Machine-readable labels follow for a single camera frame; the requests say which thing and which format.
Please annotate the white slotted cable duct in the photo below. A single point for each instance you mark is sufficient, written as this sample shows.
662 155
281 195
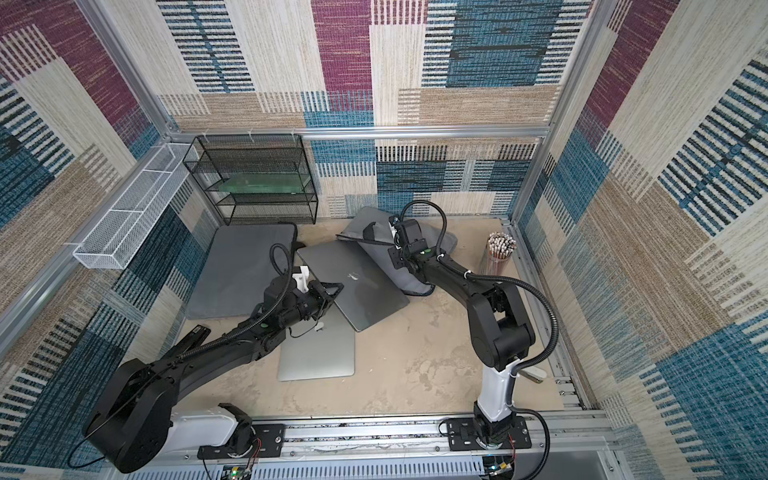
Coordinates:
439 467

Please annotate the black wire mesh shelf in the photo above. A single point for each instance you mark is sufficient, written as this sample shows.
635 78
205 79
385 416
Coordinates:
211 159

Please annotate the silver apple laptop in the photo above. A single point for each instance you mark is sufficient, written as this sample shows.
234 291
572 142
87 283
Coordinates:
325 351

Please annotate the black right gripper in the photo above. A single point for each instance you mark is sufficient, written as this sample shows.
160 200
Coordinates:
395 231

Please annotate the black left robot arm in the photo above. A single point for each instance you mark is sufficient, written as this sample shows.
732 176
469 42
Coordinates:
135 419

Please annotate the cup of coloured pencils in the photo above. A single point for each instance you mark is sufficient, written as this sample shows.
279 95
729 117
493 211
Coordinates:
498 250

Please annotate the green mat on shelf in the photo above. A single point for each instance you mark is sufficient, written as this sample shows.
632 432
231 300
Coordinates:
267 183

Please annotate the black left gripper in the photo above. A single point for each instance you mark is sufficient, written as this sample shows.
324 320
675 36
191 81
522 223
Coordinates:
325 300

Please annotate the white eraser block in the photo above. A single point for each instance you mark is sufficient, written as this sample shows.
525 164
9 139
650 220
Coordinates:
534 374

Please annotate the black stapler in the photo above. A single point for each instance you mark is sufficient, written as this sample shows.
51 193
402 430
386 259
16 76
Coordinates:
193 339

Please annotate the white wire mesh basket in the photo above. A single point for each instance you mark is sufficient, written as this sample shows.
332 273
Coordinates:
118 235

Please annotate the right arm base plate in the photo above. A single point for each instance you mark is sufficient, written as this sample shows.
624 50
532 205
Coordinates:
462 433

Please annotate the grey zippered laptop bag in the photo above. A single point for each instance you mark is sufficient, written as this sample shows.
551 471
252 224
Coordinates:
237 271

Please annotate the dark grey laptop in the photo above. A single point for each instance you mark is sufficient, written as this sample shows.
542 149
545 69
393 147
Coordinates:
369 295

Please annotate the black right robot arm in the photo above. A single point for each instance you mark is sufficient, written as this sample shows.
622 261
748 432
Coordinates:
501 332

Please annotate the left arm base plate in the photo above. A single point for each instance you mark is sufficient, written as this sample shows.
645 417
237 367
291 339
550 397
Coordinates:
267 441

